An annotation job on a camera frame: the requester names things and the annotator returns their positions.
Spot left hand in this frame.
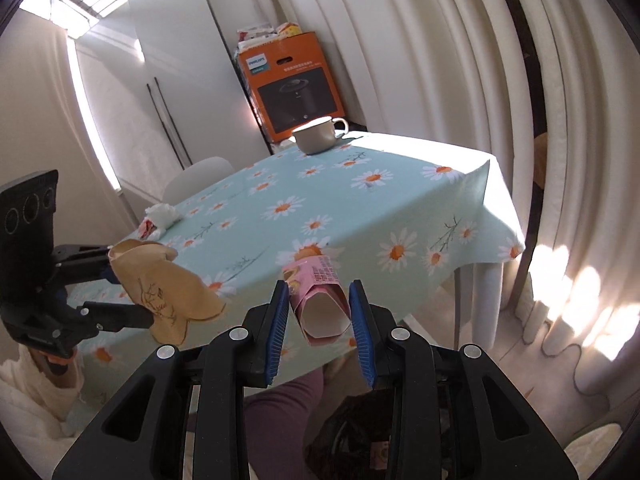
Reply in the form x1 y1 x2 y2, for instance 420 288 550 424
28 348 79 389

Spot cream curtain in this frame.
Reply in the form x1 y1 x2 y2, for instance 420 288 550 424
257 0 639 396

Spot red crumpled wrapper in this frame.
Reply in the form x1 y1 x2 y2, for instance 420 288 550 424
137 217 157 240

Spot white chair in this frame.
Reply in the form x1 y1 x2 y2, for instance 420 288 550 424
163 156 234 206

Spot pink snack box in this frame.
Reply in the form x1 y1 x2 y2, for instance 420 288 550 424
282 256 352 347

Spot daisy print blue tablecloth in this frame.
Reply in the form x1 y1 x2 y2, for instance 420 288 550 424
70 132 525 406

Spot purple trouser leg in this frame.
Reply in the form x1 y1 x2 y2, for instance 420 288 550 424
244 368 324 479

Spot white crumpled tissue ball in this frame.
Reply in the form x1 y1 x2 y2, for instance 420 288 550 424
144 204 183 230

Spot items atop orange box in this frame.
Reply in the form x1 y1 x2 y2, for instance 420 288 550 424
238 22 303 52

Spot brown paper bag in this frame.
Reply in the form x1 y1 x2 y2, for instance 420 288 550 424
108 240 227 346

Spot beige ceramic mug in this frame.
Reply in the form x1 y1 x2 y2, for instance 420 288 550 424
292 116 349 155

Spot white refrigerator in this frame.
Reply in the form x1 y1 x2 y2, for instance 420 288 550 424
76 0 269 202

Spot orange Philips appliance box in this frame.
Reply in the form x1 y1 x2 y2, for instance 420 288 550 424
238 32 345 143

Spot white table leg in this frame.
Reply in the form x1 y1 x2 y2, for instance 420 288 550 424
472 263 503 350

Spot cream quilted blanket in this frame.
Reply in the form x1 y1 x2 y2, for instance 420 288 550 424
1 344 85 479

